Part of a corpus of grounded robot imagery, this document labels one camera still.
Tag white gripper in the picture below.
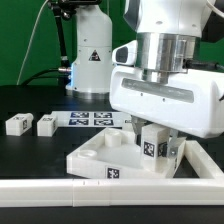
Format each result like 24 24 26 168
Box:
110 66 224 158

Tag white square table top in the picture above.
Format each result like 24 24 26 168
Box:
66 128 185 179

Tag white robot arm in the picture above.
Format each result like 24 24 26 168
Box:
66 0 224 138

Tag white L-shaped fence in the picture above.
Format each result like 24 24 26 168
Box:
0 141 224 207

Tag white marker base plate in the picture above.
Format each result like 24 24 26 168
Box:
52 111 131 127

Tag black cables at base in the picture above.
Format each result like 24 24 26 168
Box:
20 66 73 86

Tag grey thin cable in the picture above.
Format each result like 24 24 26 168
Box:
16 0 50 86

